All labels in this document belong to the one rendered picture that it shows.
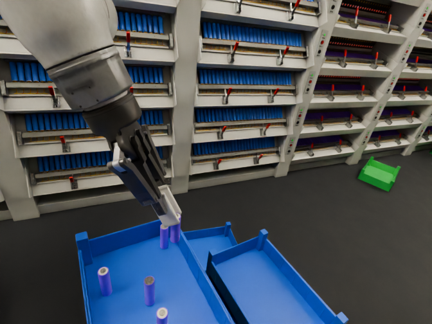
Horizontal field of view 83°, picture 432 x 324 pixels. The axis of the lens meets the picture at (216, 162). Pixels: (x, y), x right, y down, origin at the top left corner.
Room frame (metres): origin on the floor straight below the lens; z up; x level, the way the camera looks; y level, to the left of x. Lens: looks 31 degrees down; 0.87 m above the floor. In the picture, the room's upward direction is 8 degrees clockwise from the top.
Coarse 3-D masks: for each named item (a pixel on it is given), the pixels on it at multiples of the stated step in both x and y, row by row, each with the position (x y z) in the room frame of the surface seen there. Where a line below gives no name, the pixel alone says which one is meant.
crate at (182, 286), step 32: (160, 224) 0.41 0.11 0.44; (96, 256) 0.33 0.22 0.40; (128, 256) 0.34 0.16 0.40; (160, 256) 0.35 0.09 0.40; (192, 256) 0.33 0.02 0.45; (96, 288) 0.27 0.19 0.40; (128, 288) 0.27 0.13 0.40; (160, 288) 0.28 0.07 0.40; (192, 288) 0.29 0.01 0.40; (96, 320) 0.21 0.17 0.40; (128, 320) 0.22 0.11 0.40; (192, 320) 0.23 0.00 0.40; (224, 320) 0.22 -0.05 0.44
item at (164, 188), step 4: (160, 188) 0.34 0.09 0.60; (164, 188) 0.34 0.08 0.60; (168, 188) 0.35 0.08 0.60; (164, 192) 0.34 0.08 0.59; (168, 192) 0.34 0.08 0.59; (168, 196) 0.34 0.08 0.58; (172, 196) 0.35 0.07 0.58; (168, 200) 0.34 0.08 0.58; (172, 200) 0.34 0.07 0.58; (172, 204) 0.34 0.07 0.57; (176, 204) 0.35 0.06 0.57; (176, 208) 0.34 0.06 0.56; (176, 212) 0.34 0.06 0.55; (180, 212) 0.35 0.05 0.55
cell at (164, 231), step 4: (160, 228) 0.38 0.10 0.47; (164, 228) 0.37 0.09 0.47; (160, 232) 0.38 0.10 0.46; (164, 232) 0.37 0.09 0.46; (160, 236) 0.37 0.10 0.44; (164, 236) 0.37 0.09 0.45; (160, 240) 0.37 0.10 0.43; (164, 240) 0.37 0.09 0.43; (160, 244) 0.38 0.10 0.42; (164, 244) 0.37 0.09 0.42; (164, 248) 0.37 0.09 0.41
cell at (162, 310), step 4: (160, 308) 0.21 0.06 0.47; (164, 308) 0.21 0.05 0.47; (156, 312) 0.20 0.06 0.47; (160, 312) 0.20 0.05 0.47; (164, 312) 0.21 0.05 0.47; (156, 316) 0.20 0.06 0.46; (160, 316) 0.20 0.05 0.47; (164, 316) 0.20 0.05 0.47; (156, 320) 0.20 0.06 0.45; (160, 320) 0.20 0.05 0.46; (164, 320) 0.20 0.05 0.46
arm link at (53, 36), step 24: (0, 0) 0.28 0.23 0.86; (24, 0) 0.27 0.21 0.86; (48, 0) 0.28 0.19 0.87; (72, 0) 0.30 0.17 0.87; (96, 0) 0.33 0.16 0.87; (24, 24) 0.28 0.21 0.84; (48, 24) 0.28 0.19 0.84; (72, 24) 0.29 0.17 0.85; (96, 24) 0.31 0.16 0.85; (48, 48) 0.28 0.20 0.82; (72, 48) 0.29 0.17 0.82; (96, 48) 0.30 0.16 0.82
